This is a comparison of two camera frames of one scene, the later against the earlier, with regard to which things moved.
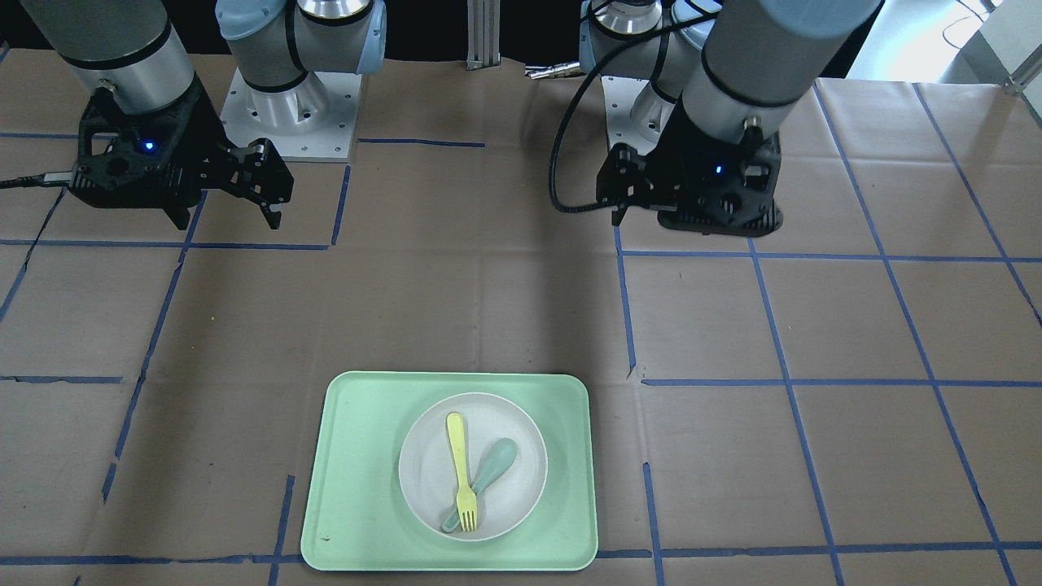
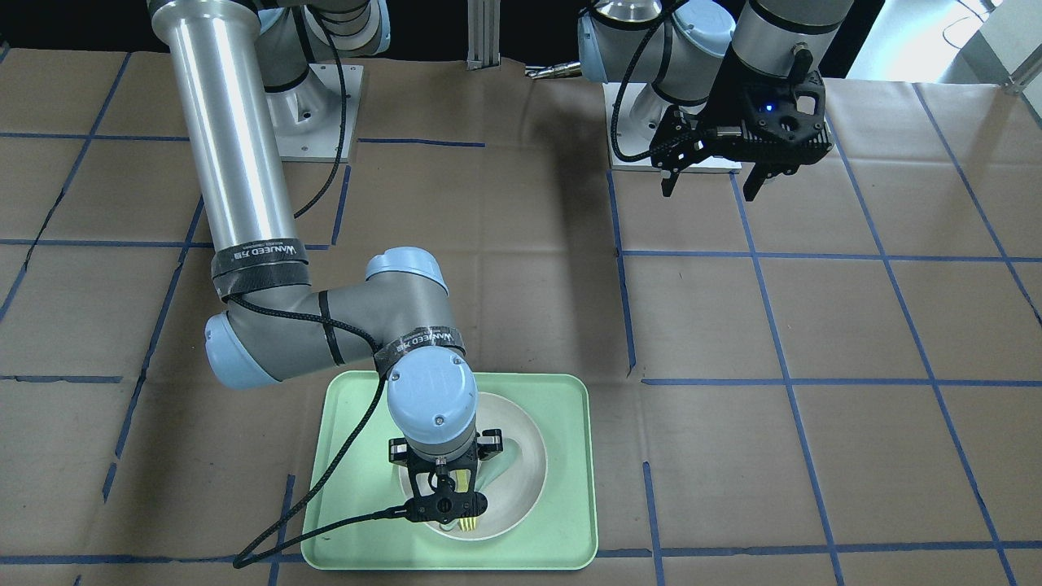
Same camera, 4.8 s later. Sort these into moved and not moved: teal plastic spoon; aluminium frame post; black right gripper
Moved: black right gripper
Not moved: aluminium frame post; teal plastic spoon
